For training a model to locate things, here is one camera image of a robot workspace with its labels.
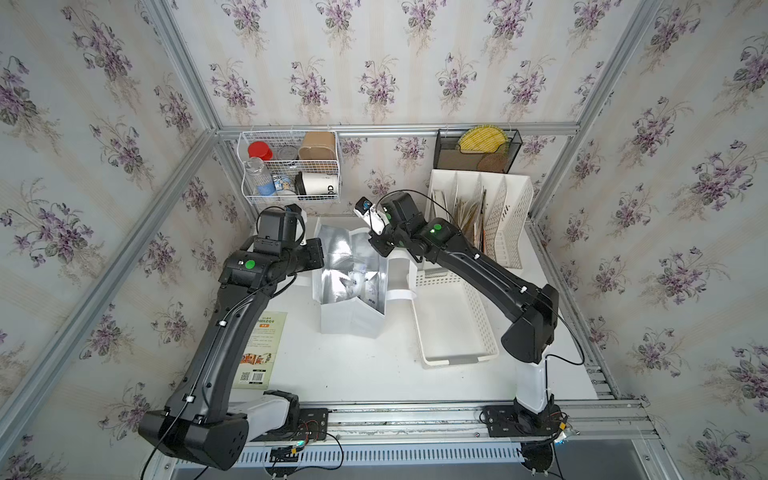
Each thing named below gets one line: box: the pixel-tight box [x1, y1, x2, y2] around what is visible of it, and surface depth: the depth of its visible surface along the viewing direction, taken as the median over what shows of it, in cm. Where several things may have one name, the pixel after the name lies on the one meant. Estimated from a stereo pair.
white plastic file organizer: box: [425, 170, 534, 268], surface depth 101 cm
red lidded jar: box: [248, 141, 273, 161], surface depth 94 cm
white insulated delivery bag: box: [312, 218, 417, 339], surface depth 90 cm
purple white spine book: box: [433, 190, 449, 221], surface depth 94 cm
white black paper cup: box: [302, 172, 338, 195], surface depth 96 cm
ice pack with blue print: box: [339, 263, 367, 297], surface depth 95 cm
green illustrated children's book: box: [234, 311, 288, 390], surface depth 86 cm
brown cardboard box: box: [298, 131, 337, 160], surface depth 92 cm
